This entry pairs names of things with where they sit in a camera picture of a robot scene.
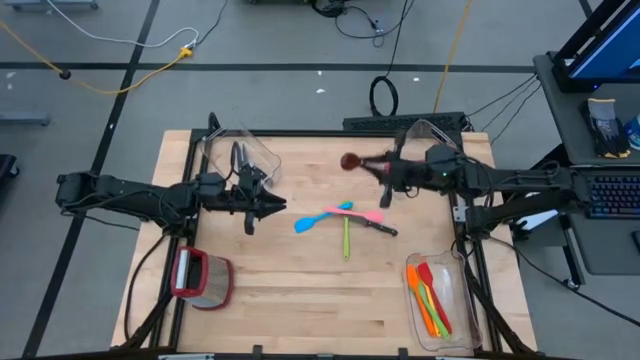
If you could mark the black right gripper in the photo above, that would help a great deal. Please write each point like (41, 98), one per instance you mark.
(420, 175)

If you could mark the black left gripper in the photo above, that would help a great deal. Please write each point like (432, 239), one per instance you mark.
(225, 200)

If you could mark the orange silicone spatula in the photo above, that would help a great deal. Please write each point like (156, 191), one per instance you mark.
(412, 275)

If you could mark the red silicone spatula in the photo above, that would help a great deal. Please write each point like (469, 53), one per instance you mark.
(425, 272)

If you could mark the yellow silicone spatula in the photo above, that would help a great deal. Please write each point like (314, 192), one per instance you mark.
(436, 334)

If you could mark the green silicone spatula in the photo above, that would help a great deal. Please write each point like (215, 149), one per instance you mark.
(446, 336)

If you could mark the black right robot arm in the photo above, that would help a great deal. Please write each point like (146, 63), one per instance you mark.
(525, 180)

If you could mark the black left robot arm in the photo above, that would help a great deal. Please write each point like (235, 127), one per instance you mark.
(125, 195)

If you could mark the blue silicone spoon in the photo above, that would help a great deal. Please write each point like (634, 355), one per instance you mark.
(306, 226)

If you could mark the long black power strip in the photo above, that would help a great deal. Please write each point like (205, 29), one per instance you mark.
(400, 122)

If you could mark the pink silicone spoon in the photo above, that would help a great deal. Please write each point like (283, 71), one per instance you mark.
(372, 216)

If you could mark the clear plastic bin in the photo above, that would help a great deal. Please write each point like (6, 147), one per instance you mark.
(425, 132)
(215, 150)
(460, 300)

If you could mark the green silicone spoon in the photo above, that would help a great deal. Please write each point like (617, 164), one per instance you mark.
(346, 240)

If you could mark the red-framed metal box grater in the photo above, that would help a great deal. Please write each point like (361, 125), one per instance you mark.
(200, 277)

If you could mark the black table clamp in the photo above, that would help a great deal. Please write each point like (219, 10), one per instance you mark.
(257, 351)
(403, 352)

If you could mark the white paper sheet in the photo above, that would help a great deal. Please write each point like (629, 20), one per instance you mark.
(542, 220)

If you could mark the grey computer cart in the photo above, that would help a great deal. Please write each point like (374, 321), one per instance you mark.
(565, 130)

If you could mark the grey black work gloves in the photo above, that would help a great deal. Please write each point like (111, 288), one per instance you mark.
(605, 127)

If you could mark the black computer keyboard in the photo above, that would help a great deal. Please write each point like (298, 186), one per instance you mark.
(612, 194)

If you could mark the small black puck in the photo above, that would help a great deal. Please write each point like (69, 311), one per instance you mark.
(64, 75)

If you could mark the computer monitor blue screen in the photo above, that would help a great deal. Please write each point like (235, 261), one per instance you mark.
(605, 50)

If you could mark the blue white container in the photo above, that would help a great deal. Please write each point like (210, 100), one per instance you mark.
(634, 131)

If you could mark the grey metal furniture base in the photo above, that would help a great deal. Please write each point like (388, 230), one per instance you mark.
(50, 5)
(22, 118)

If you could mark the black caster wheel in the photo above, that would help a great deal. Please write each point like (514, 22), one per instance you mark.
(7, 166)

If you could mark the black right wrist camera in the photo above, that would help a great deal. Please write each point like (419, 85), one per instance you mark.
(440, 156)

